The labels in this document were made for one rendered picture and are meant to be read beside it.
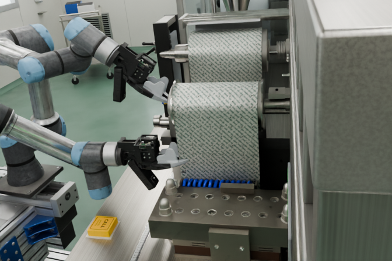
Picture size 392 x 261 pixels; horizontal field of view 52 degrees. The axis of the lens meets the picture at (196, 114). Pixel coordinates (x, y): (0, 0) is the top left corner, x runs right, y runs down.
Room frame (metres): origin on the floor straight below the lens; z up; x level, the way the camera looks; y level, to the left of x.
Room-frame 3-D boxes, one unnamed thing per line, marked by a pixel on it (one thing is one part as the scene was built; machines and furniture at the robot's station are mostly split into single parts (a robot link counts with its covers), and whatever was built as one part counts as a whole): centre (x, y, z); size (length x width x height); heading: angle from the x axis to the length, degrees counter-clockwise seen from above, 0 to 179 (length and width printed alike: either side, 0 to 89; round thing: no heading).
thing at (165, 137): (1.14, 0.09, 1.05); 0.06 x 0.05 x 0.31; 76
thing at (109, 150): (1.09, 0.26, 1.11); 0.08 x 0.05 x 0.08; 166
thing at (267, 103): (1.03, -0.23, 1.25); 0.07 x 0.04 x 0.04; 76
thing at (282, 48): (1.27, -0.29, 1.34); 0.07 x 0.07 x 0.07; 76
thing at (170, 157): (1.03, 0.08, 1.12); 0.09 x 0.03 x 0.06; 75
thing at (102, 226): (1.00, 0.32, 0.91); 0.07 x 0.07 x 0.02; 76
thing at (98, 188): (1.12, 0.34, 1.01); 0.11 x 0.08 x 0.11; 18
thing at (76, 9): (5.76, 1.45, 0.51); 0.91 x 0.58 x 1.02; 10
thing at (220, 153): (1.01, -0.05, 1.11); 0.23 x 0.01 x 0.18; 76
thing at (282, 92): (1.03, -0.23, 1.28); 0.06 x 0.05 x 0.02; 76
